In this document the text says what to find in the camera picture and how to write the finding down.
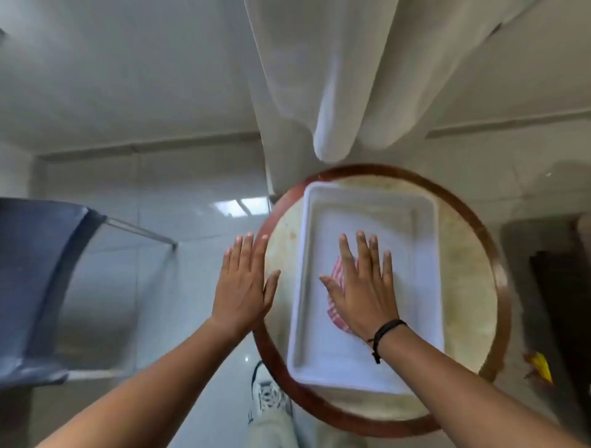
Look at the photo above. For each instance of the white curtain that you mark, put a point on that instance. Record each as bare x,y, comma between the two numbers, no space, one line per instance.
346,69

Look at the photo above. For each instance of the person's left forearm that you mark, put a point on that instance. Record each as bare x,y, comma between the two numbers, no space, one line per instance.
152,392

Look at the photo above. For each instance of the red white checkered cloth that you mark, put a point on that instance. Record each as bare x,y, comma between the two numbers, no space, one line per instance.
335,277

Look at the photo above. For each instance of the person's left white sneaker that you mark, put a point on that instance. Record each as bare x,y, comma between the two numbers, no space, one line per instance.
270,397

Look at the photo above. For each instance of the person's right forearm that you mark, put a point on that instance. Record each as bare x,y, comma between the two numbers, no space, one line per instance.
461,397

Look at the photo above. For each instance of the dark plastic chair metal legs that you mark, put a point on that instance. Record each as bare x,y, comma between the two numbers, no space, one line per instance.
32,258

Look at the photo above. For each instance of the round wooden-rimmed table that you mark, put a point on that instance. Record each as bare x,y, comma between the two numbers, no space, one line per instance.
466,286

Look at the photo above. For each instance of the dark brown furniture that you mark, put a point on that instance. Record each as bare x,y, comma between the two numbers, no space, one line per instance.
563,300

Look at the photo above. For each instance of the white plastic tray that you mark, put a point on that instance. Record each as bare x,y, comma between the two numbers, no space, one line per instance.
369,207

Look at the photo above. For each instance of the person's right hand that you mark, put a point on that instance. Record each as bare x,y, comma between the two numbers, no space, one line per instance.
365,295

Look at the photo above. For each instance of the person's beige trousers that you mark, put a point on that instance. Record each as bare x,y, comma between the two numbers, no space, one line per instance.
272,436

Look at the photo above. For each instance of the yellow scrap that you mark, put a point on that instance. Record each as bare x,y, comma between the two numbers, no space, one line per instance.
541,367

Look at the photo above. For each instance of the person's left hand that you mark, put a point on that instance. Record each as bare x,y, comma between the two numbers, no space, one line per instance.
242,295

